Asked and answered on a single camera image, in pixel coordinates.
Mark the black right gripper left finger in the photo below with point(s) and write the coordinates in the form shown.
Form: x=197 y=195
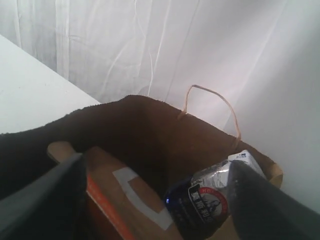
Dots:
x=48 y=208

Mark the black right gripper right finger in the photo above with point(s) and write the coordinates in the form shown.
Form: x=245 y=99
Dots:
x=261 y=211

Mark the small blue white packet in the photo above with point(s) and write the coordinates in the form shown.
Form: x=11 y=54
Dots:
x=198 y=204

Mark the brown pouch orange label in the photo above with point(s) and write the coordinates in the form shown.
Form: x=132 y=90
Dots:
x=120 y=205

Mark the brown paper bag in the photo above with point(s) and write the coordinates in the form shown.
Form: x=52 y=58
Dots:
x=160 y=142

